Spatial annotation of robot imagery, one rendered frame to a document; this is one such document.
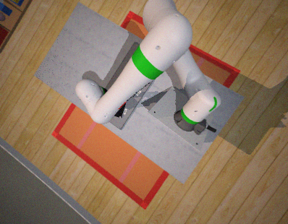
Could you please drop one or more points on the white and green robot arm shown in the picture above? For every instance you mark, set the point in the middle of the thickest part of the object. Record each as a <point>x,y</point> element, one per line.
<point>169,37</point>

